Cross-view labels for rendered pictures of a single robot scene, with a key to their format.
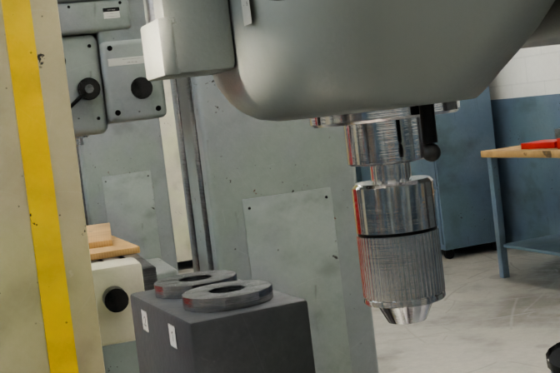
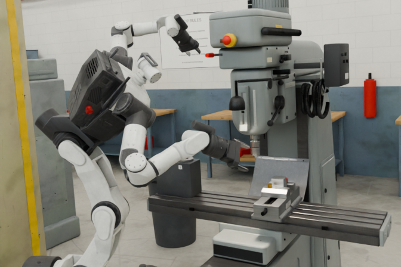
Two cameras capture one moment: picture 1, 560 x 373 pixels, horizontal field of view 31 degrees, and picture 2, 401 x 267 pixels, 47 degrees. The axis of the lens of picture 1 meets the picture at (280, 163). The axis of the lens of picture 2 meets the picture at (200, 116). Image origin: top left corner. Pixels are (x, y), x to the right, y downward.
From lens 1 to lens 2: 187 cm
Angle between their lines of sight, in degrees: 39
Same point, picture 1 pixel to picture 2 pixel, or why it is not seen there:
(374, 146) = (256, 137)
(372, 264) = (255, 150)
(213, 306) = (188, 161)
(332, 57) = (262, 129)
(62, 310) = (30, 176)
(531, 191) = not seen: hidden behind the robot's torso
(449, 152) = not seen: hidden behind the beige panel
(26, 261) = (20, 161)
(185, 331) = (187, 165)
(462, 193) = not seen: hidden behind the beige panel
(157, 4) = (246, 123)
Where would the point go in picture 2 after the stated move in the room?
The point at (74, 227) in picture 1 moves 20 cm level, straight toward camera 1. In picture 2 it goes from (33, 149) to (49, 152)
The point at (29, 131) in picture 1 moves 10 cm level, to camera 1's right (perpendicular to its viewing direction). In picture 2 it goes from (21, 119) to (36, 117)
